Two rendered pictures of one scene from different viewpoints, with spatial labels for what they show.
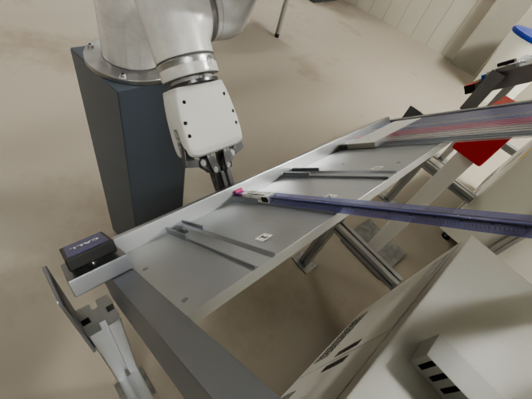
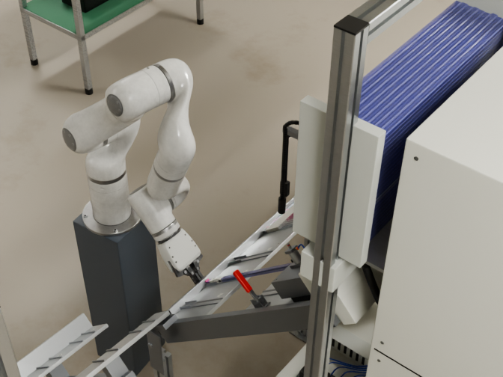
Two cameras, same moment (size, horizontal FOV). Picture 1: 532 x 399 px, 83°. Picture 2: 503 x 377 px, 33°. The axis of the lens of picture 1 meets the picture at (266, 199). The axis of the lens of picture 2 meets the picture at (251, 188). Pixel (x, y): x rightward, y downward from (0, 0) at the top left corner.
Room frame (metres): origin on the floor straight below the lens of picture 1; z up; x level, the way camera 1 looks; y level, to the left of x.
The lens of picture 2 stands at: (-1.30, -0.23, 2.58)
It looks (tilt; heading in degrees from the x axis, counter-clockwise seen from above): 43 degrees down; 5
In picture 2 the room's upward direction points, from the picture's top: 1 degrees clockwise
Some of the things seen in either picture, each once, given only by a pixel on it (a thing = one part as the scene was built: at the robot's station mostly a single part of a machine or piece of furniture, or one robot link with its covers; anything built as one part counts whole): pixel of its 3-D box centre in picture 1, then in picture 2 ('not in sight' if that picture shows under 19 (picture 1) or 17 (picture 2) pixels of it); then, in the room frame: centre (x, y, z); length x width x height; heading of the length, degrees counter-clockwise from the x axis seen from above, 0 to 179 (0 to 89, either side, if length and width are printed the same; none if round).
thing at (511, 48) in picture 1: (511, 68); not in sight; (3.52, -1.76, 0.30); 0.51 x 0.49 x 0.60; 154
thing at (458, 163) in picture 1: (426, 195); not in sight; (0.94, -0.56, 0.39); 0.24 x 0.24 x 0.78; 57
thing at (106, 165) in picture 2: not in sight; (111, 136); (0.59, 0.36, 1.00); 0.19 x 0.12 x 0.24; 137
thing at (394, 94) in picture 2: not in sight; (412, 117); (0.10, -0.43, 1.52); 0.51 x 0.13 x 0.27; 147
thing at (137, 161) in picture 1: (142, 171); (123, 287); (0.57, 0.38, 0.35); 0.18 x 0.18 x 0.70; 64
